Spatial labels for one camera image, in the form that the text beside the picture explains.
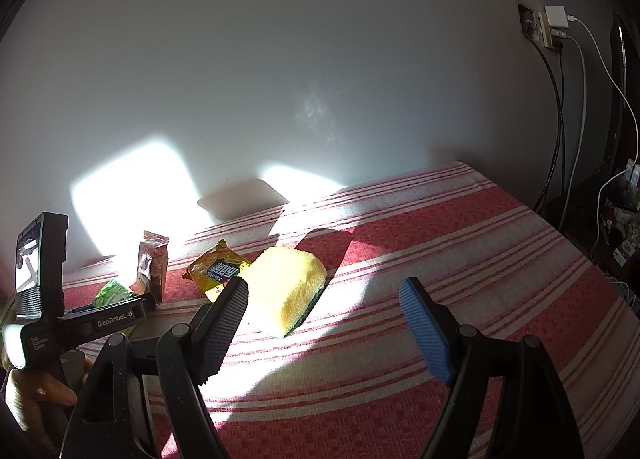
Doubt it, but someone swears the person's left hand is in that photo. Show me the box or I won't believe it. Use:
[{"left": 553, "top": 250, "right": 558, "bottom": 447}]
[{"left": 4, "top": 354, "right": 94, "bottom": 441}]

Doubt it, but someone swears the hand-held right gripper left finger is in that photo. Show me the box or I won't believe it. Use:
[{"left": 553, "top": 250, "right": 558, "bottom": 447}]
[{"left": 60, "top": 277, "right": 250, "bottom": 459}]

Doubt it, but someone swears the red striped blanket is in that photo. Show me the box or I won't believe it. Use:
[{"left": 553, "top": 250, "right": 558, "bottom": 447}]
[{"left": 60, "top": 161, "right": 640, "bottom": 459}]

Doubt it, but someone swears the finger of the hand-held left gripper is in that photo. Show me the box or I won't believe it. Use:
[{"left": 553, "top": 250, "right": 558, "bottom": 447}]
[{"left": 131, "top": 291, "right": 157, "bottom": 324}]

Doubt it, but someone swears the pile of small clutter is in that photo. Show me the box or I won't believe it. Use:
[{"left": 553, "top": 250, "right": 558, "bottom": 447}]
[{"left": 599, "top": 158, "right": 640, "bottom": 272}]

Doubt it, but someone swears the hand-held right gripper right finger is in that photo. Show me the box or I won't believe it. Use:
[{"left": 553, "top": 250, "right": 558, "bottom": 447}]
[{"left": 398, "top": 277, "right": 586, "bottom": 459}]

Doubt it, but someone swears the yellow snack packet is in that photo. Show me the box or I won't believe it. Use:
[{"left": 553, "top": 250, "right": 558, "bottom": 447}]
[{"left": 183, "top": 238, "right": 253, "bottom": 303}]

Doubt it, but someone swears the yellow sponge with green scrubber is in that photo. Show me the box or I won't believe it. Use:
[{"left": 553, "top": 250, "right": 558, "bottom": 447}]
[{"left": 242, "top": 246, "right": 329, "bottom": 339}]

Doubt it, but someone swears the brown snack packet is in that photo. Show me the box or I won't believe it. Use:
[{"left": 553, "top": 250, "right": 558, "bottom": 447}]
[{"left": 136, "top": 230, "right": 170, "bottom": 305}]

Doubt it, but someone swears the white charger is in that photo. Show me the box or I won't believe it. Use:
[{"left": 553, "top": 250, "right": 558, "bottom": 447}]
[{"left": 543, "top": 4, "right": 576, "bottom": 32}]

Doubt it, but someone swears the green and white tissue packet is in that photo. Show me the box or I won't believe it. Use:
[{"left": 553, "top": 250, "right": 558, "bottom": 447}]
[{"left": 94, "top": 278, "right": 142, "bottom": 311}]

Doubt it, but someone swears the black cable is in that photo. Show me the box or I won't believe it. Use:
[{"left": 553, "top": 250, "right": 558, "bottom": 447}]
[
  {"left": 531, "top": 41, "right": 562, "bottom": 212},
  {"left": 549, "top": 46, "right": 569, "bottom": 220}
]

